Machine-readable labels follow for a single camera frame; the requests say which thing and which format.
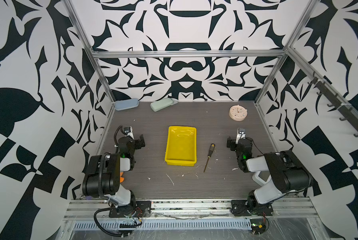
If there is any black yellow screwdriver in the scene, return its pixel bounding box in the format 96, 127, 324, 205
203, 144, 215, 173

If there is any orange object under arm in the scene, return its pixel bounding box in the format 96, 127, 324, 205
120, 172, 125, 183

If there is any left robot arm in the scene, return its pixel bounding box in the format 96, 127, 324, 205
82, 125, 146, 216

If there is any black wall hook rack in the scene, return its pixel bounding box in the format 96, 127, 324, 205
308, 71, 358, 138

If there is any white tablet device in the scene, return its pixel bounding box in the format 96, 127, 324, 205
252, 171, 271, 186

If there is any white slotted cable duct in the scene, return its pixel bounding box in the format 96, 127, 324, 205
72, 218, 253, 231

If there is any yellow plastic bin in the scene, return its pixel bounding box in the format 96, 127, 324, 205
165, 126, 197, 167

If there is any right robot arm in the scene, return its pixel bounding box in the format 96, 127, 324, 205
226, 128, 314, 217

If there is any pink round clock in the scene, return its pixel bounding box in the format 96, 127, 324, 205
229, 105, 247, 122

